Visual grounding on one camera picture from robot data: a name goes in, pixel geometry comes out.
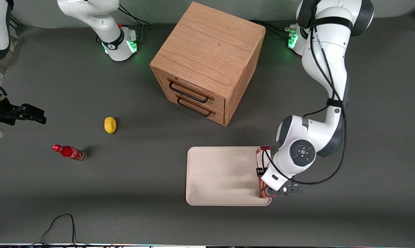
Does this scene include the black right base cables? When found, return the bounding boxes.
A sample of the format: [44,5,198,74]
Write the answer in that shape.
[118,3,151,43]

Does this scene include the red cookie box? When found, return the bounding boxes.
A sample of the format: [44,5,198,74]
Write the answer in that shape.
[255,146,277,199]

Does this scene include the yellow lemon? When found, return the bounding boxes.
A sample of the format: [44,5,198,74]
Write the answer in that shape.
[104,116,117,134]

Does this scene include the black metal drawer handle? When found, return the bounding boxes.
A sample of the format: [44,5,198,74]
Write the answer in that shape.
[168,80,210,104]
[176,96,212,117]

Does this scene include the red cola bottle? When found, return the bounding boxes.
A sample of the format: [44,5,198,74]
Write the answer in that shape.
[52,144,87,162]

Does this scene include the black base cables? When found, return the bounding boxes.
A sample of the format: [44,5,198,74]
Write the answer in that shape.
[118,3,151,43]
[250,19,297,39]

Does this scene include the beige plastic tray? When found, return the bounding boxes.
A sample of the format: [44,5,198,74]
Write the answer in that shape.
[186,146,272,207]

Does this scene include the wooden drawer cabinet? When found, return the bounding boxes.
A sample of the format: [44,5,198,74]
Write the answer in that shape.
[149,1,266,127]

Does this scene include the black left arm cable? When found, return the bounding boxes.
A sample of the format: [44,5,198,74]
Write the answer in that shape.
[261,14,346,185]

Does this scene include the black left base cables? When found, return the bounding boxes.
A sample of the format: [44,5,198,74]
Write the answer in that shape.
[250,19,297,39]

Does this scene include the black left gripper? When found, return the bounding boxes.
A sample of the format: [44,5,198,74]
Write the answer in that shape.
[256,167,304,198]

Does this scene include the black looped table cable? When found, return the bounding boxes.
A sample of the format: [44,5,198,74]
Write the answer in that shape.
[30,214,91,247]

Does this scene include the wooden drawer front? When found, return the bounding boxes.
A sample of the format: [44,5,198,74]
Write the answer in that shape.
[159,90,225,125]
[154,68,226,111]

